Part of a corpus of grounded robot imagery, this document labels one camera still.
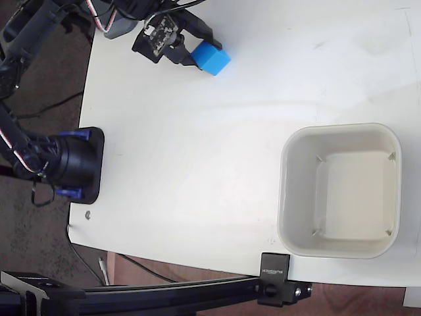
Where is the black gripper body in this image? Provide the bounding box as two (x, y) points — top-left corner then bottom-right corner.
(131, 9), (190, 64)

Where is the blue cube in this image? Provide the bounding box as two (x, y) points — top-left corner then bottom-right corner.
(190, 40), (232, 78)

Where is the white square bin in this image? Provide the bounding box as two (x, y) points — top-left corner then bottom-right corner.
(276, 122), (403, 259)

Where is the grey device housing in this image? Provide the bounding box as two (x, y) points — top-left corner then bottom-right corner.
(98, 13), (141, 41)

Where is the blue base clamp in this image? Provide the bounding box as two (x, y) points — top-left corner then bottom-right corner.
(59, 130), (91, 141)
(54, 187), (84, 199)

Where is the black table clamp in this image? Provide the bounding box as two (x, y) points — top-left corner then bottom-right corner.
(255, 252), (313, 307)

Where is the white flat object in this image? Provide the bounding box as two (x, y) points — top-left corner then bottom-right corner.
(402, 286), (421, 309)

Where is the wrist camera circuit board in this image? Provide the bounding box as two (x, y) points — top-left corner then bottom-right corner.
(142, 14), (185, 55)

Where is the black strap loop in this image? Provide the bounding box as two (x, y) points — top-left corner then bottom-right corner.
(30, 179), (56, 207)

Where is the thin black floor cable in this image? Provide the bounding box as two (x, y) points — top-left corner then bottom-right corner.
(66, 224), (180, 284)

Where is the white cable end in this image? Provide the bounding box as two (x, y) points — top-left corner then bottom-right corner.
(97, 257), (110, 286)

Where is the black aluminium rail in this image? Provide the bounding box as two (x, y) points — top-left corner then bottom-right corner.
(0, 270), (264, 316)

